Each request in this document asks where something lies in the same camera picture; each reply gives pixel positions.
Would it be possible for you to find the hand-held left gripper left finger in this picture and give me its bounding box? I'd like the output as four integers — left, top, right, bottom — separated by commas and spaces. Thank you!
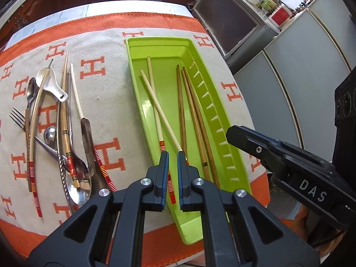
26, 152, 170, 267

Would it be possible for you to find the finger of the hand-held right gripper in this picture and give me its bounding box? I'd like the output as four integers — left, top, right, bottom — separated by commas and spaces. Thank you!
226, 126, 284, 173
239, 126, 282, 146

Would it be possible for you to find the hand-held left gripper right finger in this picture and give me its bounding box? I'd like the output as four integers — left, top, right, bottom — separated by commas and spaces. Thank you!
177, 151, 320, 267

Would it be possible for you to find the green plastic utensil tray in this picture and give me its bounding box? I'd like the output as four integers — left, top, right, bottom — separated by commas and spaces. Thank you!
125, 36, 253, 245

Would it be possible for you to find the brown wooden chopstick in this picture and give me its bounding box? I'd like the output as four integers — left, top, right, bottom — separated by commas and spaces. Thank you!
176, 65, 187, 155
63, 51, 81, 188
181, 68, 212, 182
183, 66, 221, 190

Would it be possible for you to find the white ceramic spoon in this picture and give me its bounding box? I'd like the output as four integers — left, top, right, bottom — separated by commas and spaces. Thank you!
36, 66, 69, 102

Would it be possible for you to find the white cabinet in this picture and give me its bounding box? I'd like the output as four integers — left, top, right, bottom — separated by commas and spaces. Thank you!
232, 0, 356, 163

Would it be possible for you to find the orange and beige printed blanket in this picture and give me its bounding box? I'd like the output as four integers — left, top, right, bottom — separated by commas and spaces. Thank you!
0, 12, 270, 267

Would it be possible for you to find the red-labelled container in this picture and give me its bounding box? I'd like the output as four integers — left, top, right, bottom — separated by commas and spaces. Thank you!
268, 4, 293, 30

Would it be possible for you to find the green-labelled jar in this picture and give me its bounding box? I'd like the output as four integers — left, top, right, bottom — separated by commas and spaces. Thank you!
260, 0, 280, 14

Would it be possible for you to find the steel fork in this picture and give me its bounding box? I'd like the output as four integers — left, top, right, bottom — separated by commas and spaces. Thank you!
9, 107, 69, 167

